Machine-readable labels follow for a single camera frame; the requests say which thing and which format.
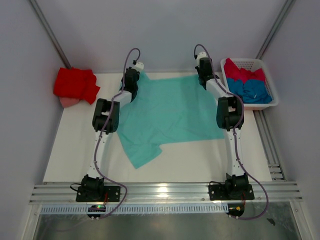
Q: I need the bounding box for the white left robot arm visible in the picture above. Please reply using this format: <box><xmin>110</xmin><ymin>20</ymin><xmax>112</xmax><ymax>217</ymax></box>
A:
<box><xmin>78</xmin><ymin>62</ymin><xmax>144</xmax><ymax>201</ymax></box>

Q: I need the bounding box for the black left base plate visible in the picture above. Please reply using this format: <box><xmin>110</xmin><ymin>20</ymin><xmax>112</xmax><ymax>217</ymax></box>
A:
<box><xmin>75</xmin><ymin>185</ymin><xmax>121</xmax><ymax>203</ymax></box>

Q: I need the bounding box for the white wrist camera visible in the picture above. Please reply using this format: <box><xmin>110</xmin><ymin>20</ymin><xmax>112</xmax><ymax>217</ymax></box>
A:
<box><xmin>195</xmin><ymin>51</ymin><xmax>208</xmax><ymax>67</ymax></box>
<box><xmin>132</xmin><ymin>61</ymin><xmax>144</xmax><ymax>72</ymax></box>

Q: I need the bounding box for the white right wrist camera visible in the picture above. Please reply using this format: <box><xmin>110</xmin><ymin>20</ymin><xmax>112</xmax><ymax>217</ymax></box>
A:
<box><xmin>195</xmin><ymin>51</ymin><xmax>208</xmax><ymax>67</ymax></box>

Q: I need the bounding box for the pink folded t shirt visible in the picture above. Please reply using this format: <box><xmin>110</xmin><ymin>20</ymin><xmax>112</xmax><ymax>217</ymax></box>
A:
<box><xmin>59</xmin><ymin>97</ymin><xmax>80</xmax><ymax>108</ymax></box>

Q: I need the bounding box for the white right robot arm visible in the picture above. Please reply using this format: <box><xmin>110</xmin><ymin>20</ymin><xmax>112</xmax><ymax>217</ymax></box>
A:
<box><xmin>195</xmin><ymin>55</ymin><xmax>249</xmax><ymax>200</ymax></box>

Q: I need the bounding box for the white plastic basket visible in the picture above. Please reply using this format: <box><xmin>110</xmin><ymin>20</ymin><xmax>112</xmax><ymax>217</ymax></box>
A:
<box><xmin>220</xmin><ymin>58</ymin><xmax>279</xmax><ymax>110</ymax></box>

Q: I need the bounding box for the red folded t shirt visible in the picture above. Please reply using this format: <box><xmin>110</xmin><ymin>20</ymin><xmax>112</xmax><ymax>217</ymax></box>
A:
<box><xmin>53</xmin><ymin>67</ymin><xmax>100</xmax><ymax>105</ymax></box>

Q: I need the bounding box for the teal t shirt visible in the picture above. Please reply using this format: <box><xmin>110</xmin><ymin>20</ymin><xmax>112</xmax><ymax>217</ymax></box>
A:
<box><xmin>117</xmin><ymin>73</ymin><xmax>224</xmax><ymax>169</ymax></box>

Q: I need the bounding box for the blue t shirt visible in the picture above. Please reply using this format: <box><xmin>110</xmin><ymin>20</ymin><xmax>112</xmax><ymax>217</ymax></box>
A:
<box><xmin>226</xmin><ymin>78</ymin><xmax>272</xmax><ymax>104</ymax></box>

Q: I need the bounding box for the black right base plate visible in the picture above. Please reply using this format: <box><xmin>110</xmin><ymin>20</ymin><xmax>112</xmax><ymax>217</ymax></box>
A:
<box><xmin>208</xmin><ymin>181</ymin><xmax>255</xmax><ymax>201</ymax></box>

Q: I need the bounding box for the magenta t shirt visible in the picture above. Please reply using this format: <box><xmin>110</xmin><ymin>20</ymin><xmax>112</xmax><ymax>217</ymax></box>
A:
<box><xmin>223</xmin><ymin>58</ymin><xmax>266</xmax><ymax>84</ymax></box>

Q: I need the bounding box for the aluminium mounting rail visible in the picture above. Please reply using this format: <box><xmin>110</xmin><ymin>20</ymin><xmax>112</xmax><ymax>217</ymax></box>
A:
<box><xmin>29</xmin><ymin>181</ymin><xmax>303</xmax><ymax>205</ymax></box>

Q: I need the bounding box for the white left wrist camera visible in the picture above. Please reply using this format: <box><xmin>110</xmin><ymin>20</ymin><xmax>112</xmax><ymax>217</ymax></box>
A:
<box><xmin>132</xmin><ymin>61</ymin><xmax>144</xmax><ymax>72</ymax></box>

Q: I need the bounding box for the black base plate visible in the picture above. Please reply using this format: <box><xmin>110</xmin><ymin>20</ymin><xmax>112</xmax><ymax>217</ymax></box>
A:
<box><xmin>75</xmin><ymin>185</ymin><xmax>121</xmax><ymax>203</ymax></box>
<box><xmin>208</xmin><ymin>181</ymin><xmax>255</xmax><ymax>201</ymax></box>

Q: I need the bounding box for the white slotted cable duct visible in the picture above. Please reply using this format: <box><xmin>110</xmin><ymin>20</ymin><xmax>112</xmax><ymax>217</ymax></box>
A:
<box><xmin>40</xmin><ymin>203</ymin><xmax>229</xmax><ymax>215</ymax></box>

